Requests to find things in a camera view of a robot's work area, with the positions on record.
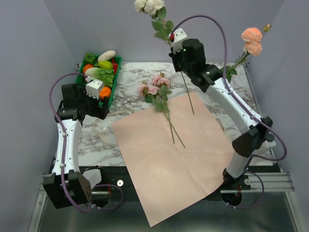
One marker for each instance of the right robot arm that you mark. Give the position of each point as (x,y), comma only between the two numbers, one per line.
(249,123)

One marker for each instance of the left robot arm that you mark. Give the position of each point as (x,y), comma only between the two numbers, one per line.
(67,185)

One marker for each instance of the napa cabbage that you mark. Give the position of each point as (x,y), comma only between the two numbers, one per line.
(106,76)

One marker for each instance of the green bell pepper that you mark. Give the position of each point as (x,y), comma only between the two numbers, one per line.
(89,58)

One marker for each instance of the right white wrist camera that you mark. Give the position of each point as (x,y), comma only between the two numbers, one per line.
(177,38)

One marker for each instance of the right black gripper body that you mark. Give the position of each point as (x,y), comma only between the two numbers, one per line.
(179,65)

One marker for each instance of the white potato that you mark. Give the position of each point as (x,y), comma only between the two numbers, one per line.
(106,56)

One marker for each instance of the green plastic tray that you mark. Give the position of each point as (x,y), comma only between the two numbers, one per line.
(118,60)

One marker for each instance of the peach rose stem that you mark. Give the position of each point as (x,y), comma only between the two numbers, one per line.
(252,38)

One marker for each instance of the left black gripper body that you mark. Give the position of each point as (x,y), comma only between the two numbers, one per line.
(90,105)

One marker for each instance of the small orange pumpkin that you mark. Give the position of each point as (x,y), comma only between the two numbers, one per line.
(87,66)

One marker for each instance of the orange fruit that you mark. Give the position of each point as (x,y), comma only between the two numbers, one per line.
(105,93)

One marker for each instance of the white ceramic vase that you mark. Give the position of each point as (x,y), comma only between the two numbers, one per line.
(241,68)

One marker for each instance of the pink wrapping paper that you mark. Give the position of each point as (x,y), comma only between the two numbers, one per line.
(173,163)

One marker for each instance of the yellow-green mango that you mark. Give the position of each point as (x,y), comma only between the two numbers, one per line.
(106,65)

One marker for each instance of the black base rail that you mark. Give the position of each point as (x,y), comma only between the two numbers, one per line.
(117,185)

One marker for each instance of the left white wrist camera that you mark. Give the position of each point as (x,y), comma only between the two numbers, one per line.
(94,88)

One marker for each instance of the pink rose stem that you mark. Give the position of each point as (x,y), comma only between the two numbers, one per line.
(160,81)
(143,90)

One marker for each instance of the white rose stem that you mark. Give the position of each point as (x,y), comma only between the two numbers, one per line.
(157,11)

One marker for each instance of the red chili pepper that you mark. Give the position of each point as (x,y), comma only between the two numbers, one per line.
(115,66)

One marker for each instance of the white control box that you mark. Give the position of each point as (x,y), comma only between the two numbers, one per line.
(269,143)

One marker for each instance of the cream ribbon gold lettering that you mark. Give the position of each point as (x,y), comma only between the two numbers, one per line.
(102,133)

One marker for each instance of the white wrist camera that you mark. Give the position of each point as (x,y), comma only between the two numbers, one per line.
(94,88)
(177,38)

